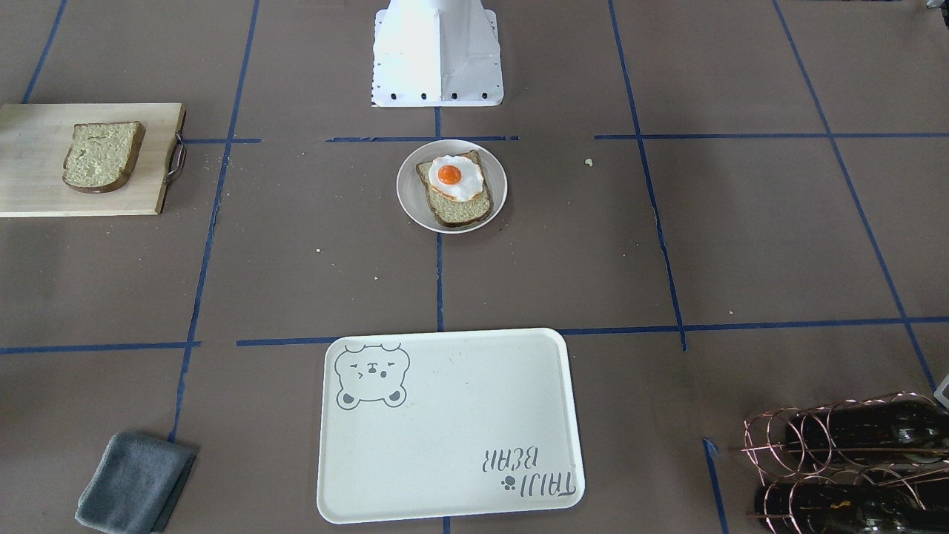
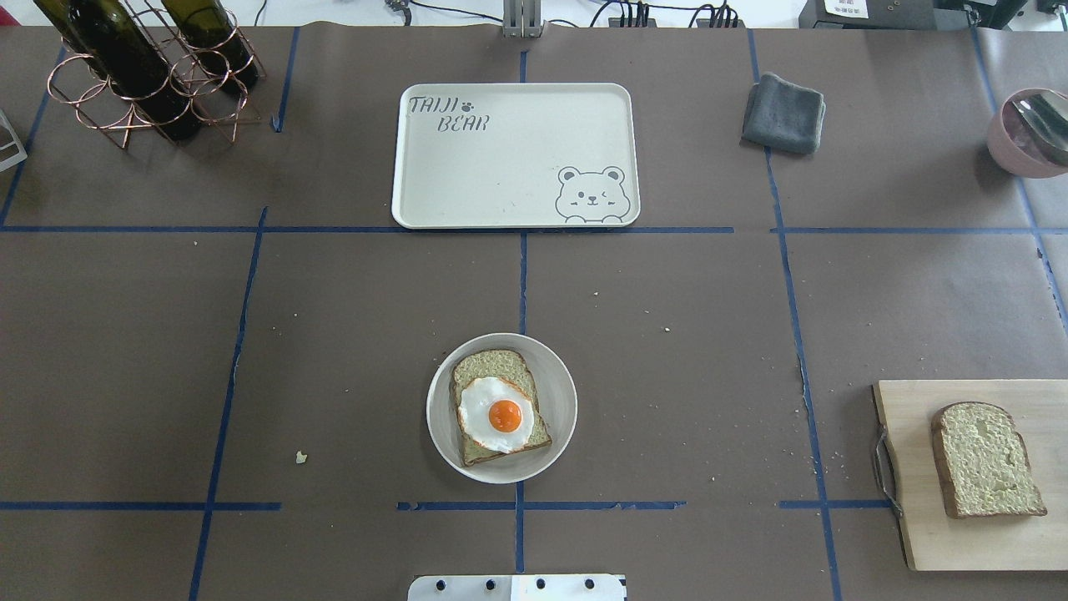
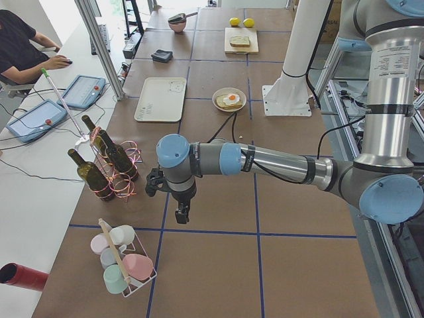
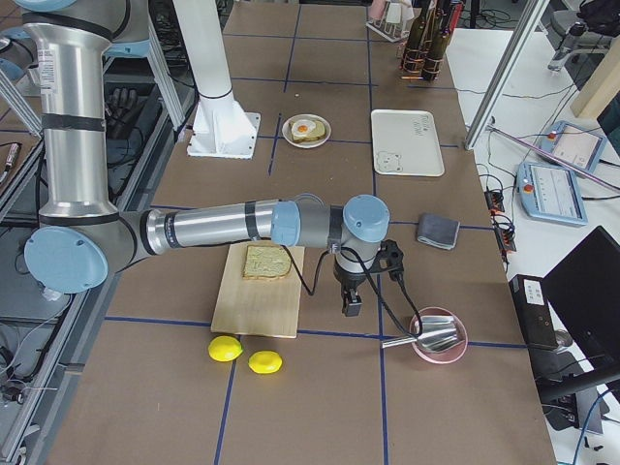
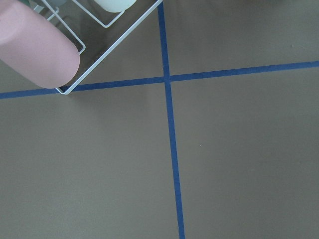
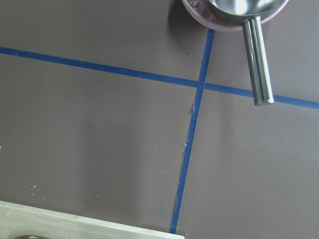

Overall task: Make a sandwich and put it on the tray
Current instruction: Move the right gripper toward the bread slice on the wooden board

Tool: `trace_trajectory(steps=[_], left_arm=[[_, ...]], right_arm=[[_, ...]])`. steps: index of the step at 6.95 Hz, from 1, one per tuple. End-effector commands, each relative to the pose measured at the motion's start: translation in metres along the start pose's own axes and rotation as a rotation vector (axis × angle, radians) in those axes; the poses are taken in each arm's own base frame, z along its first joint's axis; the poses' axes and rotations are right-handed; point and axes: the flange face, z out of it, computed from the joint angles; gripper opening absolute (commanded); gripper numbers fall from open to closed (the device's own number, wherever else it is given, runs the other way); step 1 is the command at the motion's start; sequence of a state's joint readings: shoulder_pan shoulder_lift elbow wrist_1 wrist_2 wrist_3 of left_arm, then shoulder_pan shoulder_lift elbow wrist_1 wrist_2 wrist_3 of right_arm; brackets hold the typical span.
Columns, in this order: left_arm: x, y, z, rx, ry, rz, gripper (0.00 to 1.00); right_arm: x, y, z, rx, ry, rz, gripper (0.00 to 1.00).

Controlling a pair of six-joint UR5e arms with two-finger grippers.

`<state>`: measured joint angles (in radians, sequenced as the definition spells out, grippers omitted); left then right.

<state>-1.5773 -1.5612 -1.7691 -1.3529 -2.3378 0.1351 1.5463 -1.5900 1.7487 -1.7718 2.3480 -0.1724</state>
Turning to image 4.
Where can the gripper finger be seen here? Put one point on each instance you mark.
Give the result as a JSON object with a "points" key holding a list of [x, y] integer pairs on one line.
{"points": [[356, 304], [346, 301]]}

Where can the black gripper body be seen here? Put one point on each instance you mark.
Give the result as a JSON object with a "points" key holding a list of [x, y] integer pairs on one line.
{"points": [[350, 280]]}

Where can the bread slice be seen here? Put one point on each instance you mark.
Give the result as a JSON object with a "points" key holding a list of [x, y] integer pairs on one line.
{"points": [[318, 134], [266, 262]]}

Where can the white round plate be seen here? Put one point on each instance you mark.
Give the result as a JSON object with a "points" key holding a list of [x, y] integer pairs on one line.
{"points": [[286, 131]]}

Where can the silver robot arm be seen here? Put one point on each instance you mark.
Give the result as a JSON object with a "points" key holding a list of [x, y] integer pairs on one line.
{"points": [[83, 238]]}

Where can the cream serving tray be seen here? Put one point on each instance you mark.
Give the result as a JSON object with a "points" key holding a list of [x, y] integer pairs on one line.
{"points": [[405, 142]]}

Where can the wooden cutting board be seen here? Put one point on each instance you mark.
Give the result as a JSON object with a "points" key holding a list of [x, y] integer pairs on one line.
{"points": [[264, 304]]}

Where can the steel scoop utensil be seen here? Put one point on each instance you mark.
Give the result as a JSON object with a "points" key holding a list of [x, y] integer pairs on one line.
{"points": [[431, 335]]}

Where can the right yellow lemon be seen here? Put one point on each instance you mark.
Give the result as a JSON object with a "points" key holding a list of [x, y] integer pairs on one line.
{"points": [[265, 362]]}

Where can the yellow lemon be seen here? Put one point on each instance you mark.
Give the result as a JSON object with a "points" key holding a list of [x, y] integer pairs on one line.
{"points": [[224, 348], [265, 362]]}

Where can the grey folded cloth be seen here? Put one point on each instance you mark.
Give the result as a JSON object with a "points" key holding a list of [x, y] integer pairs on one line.
{"points": [[437, 231]]}

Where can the pink bowl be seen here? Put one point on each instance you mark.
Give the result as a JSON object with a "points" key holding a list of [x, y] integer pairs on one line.
{"points": [[450, 356]]}

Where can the left yellow lemon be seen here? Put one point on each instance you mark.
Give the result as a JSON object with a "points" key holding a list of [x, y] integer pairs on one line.
{"points": [[224, 348]]}

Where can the fried egg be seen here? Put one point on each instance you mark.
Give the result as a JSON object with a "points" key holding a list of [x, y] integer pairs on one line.
{"points": [[301, 128]]}

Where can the black computer box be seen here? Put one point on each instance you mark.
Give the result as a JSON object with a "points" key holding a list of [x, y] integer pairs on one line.
{"points": [[532, 311]]}

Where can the near teach pendant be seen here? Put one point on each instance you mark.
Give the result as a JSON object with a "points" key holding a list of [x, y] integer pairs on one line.
{"points": [[550, 193]]}

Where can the teach pendant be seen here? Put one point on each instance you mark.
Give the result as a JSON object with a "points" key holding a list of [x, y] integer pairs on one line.
{"points": [[550, 193], [575, 145]]}

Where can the dark wine bottle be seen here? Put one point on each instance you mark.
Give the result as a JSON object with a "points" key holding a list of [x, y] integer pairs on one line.
{"points": [[422, 26], [446, 19]]}

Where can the black monitor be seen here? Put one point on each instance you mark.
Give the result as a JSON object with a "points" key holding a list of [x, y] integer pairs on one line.
{"points": [[583, 290]]}

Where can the far teach pendant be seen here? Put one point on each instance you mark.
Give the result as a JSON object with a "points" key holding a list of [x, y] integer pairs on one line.
{"points": [[575, 145]]}

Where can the white dish rack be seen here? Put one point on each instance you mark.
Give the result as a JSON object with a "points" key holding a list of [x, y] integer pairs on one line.
{"points": [[391, 19]]}

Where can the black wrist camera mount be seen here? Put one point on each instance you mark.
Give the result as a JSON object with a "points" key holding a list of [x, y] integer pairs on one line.
{"points": [[389, 259]]}

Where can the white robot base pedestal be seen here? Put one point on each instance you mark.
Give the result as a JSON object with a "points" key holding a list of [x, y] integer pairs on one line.
{"points": [[221, 128]]}

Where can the copper wire bottle rack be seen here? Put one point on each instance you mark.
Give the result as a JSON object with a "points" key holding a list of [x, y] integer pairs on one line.
{"points": [[422, 63]]}

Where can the aluminium frame post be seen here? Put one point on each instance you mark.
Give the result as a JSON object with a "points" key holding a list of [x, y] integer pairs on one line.
{"points": [[526, 25]]}

